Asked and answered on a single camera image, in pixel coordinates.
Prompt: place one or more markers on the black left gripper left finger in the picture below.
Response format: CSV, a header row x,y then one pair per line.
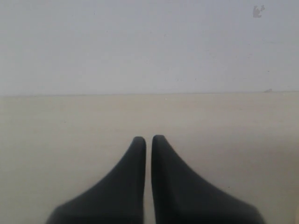
x,y
116,199

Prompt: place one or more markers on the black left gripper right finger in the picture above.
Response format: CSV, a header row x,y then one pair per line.
x,y
181,196

